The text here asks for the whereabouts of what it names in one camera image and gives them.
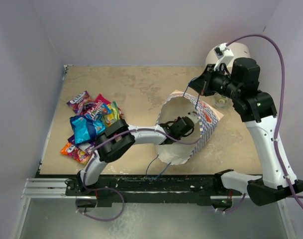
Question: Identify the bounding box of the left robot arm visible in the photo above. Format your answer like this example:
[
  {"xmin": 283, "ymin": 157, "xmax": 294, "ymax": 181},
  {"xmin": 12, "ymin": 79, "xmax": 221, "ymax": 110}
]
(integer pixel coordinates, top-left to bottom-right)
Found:
[{"xmin": 77, "ymin": 113, "xmax": 199, "ymax": 195}]

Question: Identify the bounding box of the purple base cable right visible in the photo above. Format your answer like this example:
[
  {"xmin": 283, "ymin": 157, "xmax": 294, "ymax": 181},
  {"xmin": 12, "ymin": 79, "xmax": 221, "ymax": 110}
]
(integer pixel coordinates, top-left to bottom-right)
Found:
[{"xmin": 212, "ymin": 193, "xmax": 246, "ymax": 215}]

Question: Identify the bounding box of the orange snack bag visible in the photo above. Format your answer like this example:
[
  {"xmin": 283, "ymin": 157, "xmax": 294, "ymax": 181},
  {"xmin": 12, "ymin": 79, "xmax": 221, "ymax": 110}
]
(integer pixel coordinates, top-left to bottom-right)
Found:
[{"xmin": 60, "ymin": 142, "xmax": 90, "ymax": 165}]

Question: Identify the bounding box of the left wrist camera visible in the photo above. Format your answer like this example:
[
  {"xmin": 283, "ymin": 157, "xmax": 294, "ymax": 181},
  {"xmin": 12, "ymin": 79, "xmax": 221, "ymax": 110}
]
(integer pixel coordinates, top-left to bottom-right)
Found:
[{"xmin": 187, "ymin": 111, "xmax": 200, "ymax": 130}]

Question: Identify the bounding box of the teal snack packet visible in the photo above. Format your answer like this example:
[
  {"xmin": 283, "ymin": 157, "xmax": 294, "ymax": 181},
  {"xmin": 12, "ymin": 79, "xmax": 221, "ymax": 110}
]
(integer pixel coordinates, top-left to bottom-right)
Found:
[{"xmin": 70, "ymin": 116, "xmax": 106, "ymax": 146}]

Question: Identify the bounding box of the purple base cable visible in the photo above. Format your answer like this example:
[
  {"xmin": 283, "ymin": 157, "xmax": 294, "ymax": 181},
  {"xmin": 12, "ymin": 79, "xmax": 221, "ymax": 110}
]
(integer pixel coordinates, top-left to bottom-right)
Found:
[
  {"xmin": 212, "ymin": 193, "xmax": 246, "ymax": 215},
  {"xmin": 75, "ymin": 188, "xmax": 126, "ymax": 221}
]

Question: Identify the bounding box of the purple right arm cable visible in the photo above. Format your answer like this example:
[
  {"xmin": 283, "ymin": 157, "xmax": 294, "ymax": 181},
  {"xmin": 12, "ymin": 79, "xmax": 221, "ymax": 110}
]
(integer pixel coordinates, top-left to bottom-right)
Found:
[{"xmin": 225, "ymin": 34, "xmax": 303, "ymax": 216}]

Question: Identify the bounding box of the clear plastic lid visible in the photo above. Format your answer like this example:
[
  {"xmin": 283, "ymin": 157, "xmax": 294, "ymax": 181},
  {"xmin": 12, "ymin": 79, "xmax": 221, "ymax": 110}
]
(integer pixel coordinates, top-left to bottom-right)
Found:
[{"xmin": 213, "ymin": 93, "xmax": 229, "ymax": 109}]

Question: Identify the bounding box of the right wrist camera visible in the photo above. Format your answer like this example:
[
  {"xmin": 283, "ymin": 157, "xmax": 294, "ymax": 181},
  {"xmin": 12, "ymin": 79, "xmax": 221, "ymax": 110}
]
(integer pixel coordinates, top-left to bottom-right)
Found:
[{"xmin": 213, "ymin": 43, "xmax": 234, "ymax": 71}]

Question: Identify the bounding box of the purple chocolate bar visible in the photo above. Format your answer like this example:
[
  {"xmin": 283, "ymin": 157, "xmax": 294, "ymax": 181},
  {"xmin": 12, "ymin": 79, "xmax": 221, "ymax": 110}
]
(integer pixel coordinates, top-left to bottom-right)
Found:
[{"xmin": 68, "ymin": 135, "xmax": 77, "ymax": 146}]

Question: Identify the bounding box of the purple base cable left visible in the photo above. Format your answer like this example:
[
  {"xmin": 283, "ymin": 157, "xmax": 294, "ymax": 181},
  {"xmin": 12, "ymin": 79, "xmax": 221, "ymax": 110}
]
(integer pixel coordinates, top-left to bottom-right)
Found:
[{"xmin": 75, "ymin": 188, "xmax": 126, "ymax": 221}]

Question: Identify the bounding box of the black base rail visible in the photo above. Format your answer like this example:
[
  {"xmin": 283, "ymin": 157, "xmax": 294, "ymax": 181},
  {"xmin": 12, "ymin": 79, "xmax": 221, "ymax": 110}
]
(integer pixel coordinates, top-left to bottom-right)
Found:
[{"xmin": 21, "ymin": 174, "xmax": 286, "ymax": 207}]

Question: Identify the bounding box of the green Fox's candy bag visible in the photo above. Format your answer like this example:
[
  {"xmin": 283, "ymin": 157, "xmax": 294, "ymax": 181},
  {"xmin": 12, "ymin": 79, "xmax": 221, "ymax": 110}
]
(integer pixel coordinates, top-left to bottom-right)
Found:
[{"xmin": 102, "ymin": 101, "xmax": 121, "ymax": 127}]

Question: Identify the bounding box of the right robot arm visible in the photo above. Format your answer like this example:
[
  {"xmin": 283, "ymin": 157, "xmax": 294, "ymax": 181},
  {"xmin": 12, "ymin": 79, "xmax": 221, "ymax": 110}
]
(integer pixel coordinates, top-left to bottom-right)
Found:
[{"xmin": 189, "ymin": 57, "xmax": 303, "ymax": 206}]

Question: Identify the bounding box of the red Real crisps bag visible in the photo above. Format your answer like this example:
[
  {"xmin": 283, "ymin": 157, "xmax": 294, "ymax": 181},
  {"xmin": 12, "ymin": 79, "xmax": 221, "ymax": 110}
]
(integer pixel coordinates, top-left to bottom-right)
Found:
[{"xmin": 82, "ymin": 94, "xmax": 110, "ymax": 115}]

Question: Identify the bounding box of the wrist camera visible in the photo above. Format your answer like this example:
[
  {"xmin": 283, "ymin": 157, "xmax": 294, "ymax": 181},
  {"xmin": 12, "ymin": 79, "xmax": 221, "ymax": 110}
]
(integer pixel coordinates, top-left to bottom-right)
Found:
[
  {"xmin": 213, "ymin": 43, "xmax": 234, "ymax": 71},
  {"xmin": 187, "ymin": 111, "xmax": 200, "ymax": 130}
]

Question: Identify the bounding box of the purple Skittles packet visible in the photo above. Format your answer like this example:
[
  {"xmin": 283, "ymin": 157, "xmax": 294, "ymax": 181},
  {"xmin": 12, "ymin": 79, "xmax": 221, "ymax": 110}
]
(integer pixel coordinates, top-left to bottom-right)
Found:
[{"xmin": 66, "ymin": 91, "xmax": 95, "ymax": 115}]

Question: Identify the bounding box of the blue M&M's packet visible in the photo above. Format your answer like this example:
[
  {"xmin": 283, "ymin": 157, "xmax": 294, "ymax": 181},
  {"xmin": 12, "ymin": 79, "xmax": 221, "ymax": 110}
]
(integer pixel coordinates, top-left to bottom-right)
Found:
[{"xmin": 84, "ymin": 103, "xmax": 111, "ymax": 121}]

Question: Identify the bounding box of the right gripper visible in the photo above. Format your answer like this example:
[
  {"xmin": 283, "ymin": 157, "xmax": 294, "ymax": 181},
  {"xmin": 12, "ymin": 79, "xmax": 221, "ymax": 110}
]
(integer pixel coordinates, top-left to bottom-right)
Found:
[{"xmin": 189, "ymin": 64, "xmax": 242, "ymax": 100}]

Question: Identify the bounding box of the checkered paper bag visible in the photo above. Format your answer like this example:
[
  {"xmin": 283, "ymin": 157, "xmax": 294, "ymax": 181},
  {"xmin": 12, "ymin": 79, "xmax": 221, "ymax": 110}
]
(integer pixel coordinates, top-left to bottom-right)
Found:
[{"xmin": 155, "ymin": 90, "xmax": 223, "ymax": 168}]

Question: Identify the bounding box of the white cylindrical container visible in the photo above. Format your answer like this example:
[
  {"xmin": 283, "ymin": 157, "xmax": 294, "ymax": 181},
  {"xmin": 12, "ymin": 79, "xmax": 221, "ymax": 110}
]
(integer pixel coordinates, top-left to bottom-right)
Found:
[{"xmin": 205, "ymin": 42, "xmax": 251, "ymax": 72}]

